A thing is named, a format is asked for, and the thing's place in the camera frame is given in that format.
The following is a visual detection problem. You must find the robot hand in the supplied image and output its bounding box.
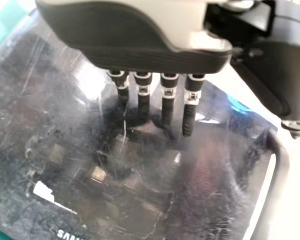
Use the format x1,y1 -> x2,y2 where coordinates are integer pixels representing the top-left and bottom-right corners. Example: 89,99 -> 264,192
34,0 -> 300,140

